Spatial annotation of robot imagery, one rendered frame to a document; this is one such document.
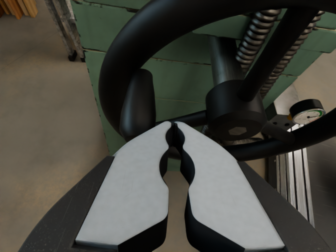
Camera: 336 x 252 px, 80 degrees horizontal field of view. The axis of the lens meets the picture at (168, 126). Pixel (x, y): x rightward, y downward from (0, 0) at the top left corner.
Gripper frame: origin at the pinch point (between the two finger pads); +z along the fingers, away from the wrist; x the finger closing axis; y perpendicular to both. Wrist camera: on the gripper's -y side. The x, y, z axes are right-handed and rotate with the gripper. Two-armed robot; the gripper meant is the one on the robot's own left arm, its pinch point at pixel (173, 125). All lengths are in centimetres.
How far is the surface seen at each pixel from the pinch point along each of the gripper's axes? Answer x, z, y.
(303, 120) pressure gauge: 31.4, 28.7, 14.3
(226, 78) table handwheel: 6.4, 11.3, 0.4
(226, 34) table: 6.3, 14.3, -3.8
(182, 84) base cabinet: 3.7, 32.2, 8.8
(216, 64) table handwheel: 5.7, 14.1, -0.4
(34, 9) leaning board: -91, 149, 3
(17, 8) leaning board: -99, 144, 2
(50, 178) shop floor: -49, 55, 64
